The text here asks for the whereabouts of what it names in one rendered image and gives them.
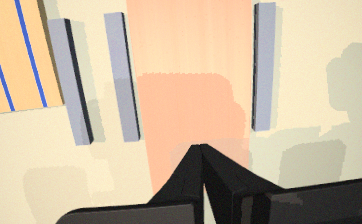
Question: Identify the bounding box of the peach strip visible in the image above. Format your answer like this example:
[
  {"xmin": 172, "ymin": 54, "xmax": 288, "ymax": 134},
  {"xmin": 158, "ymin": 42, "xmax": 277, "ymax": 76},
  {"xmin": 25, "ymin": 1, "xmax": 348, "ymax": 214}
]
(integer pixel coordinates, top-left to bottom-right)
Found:
[{"xmin": 126, "ymin": 0, "xmax": 252, "ymax": 196}]

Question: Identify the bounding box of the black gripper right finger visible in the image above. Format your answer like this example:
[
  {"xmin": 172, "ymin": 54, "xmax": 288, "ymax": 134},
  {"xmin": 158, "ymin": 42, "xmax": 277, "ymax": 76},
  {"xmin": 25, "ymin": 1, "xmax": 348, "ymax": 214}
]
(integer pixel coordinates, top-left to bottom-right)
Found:
[{"xmin": 199, "ymin": 143, "xmax": 362, "ymax": 224}]

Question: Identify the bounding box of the orange flat strip with blue stripes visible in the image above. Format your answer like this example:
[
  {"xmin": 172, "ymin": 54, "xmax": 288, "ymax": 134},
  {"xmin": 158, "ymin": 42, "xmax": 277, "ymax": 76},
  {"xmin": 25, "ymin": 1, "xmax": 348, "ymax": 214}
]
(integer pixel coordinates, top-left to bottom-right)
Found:
[{"xmin": 0, "ymin": 0, "xmax": 65, "ymax": 113}]

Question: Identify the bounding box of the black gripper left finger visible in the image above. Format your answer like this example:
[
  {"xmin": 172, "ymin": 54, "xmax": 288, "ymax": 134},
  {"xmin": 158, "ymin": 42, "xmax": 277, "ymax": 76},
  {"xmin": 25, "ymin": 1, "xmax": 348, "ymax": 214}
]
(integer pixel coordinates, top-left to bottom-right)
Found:
[{"xmin": 56, "ymin": 144, "xmax": 205, "ymax": 224}]

